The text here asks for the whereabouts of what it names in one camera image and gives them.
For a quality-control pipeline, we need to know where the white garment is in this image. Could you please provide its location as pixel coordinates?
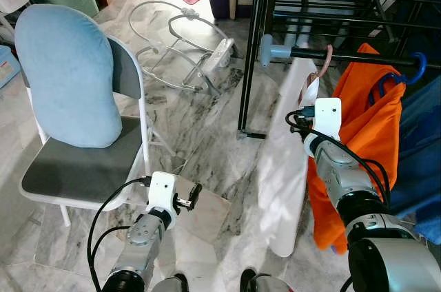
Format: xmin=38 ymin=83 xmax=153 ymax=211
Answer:
xmin=256 ymin=58 xmax=321 ymax=258

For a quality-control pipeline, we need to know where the pink hanger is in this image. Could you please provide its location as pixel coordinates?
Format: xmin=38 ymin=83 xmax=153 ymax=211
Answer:
xmin=307 ymin=44 xmax=335 ymax=96

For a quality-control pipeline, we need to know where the blue hanger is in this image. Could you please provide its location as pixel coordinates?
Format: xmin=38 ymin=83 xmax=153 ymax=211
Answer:
xmin=369 ymin=51 xmax=428 ymax=103

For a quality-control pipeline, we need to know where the robot left leg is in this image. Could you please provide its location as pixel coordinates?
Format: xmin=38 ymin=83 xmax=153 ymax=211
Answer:
xmin=152 ymin=273 xmax=189 ymax=292

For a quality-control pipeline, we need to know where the robot leg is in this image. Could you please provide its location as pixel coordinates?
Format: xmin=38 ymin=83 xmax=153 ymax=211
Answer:
xmin=240 ymin=268 xmax=294 ymax=292
xmin=152 ymin=273 xmax=189 ymax=292

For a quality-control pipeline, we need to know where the robot right leg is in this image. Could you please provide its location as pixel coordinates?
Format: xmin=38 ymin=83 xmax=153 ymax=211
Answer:
xmin=240 ymin=268 xmax=294 ymax=292

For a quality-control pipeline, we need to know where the grey white folding chair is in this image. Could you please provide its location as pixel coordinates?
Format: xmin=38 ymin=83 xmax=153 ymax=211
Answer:
xmin=19 ymin=34 xmax=176 ymax=227

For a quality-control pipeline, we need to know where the light blue rod end cap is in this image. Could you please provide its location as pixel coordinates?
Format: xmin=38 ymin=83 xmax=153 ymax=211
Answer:
xmin=258 ymin=34 xmax=294 ymax=67

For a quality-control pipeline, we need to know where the light blue pillow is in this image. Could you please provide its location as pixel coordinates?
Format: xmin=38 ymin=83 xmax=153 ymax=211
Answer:
xmin=14 ymin=4 xmax=123 ymax=149

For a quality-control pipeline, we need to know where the orange garment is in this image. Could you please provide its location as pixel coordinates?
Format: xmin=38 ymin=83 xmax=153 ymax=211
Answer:
xmin=305 ymin=43 xmax=407 ymax=251

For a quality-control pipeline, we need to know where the black metal drying rack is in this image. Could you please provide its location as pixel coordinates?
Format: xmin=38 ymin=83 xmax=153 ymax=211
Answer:
xmin=236 ymin=0 xmax=441 ymax=141

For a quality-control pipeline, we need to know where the light blue storage bin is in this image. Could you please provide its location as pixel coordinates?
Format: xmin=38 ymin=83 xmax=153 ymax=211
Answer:
xmin=0 ymin=45 xmax=20 ymax=90

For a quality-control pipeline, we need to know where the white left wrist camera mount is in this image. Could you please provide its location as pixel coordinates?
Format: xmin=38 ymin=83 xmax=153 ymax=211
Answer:
xmin=147 ymin=171 xmax=180 ymax=211

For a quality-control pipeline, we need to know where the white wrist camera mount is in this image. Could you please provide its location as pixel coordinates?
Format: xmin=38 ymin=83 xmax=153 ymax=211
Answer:
xmin=311 ymin=97 xmax=343 ymax=143
xmin=147 ymin=171 xmax=180 ymax=211

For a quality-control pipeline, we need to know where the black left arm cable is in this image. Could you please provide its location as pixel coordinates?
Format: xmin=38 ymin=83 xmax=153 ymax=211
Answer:
xmin=88 ymin=177 xmax=152 ymax=292

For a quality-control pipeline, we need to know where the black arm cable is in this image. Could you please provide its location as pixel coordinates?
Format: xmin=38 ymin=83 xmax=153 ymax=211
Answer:
xmin=286 ymin=107 xmax=392 ymax=203
xmin=88 ymin=177 xmax=152 ymax=292

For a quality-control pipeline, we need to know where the white wire frame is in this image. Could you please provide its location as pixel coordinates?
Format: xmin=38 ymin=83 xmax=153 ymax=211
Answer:
xmin=127 ymin=1 xmax=238 ymax=96

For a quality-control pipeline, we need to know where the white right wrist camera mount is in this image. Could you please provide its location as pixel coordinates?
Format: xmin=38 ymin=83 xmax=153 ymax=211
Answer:
xmin=311 ymin=97 xmax=343 ymax=143

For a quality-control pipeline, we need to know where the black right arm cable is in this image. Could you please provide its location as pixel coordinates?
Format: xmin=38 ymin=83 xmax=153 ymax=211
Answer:
xmin=286 ymin=107 xmax=392 ymax=203

